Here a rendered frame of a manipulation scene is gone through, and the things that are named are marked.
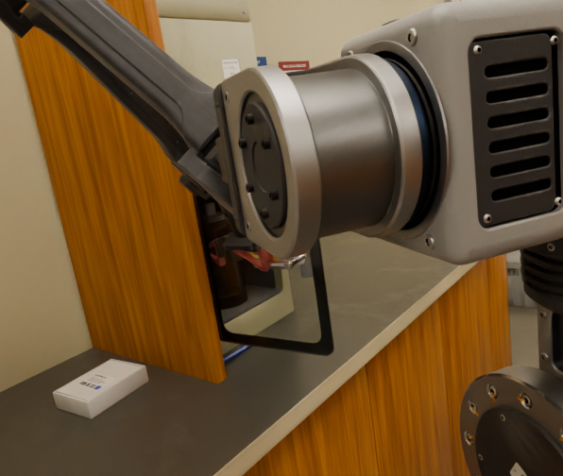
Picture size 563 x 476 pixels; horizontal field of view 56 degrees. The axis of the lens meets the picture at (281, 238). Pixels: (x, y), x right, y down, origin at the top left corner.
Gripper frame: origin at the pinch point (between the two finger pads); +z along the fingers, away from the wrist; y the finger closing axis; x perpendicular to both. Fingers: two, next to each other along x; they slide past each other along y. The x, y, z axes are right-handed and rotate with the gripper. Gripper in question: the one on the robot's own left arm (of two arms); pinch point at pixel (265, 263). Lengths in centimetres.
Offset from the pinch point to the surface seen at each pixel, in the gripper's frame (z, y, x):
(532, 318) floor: 214, -185, 8
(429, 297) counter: 48, -39, 13
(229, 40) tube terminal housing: -32, -43, -20
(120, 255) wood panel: -2.6, 1.8, -39.6
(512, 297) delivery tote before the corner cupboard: 215, -203, -6
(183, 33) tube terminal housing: -39, -31, -21
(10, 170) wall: -25, -3, -67
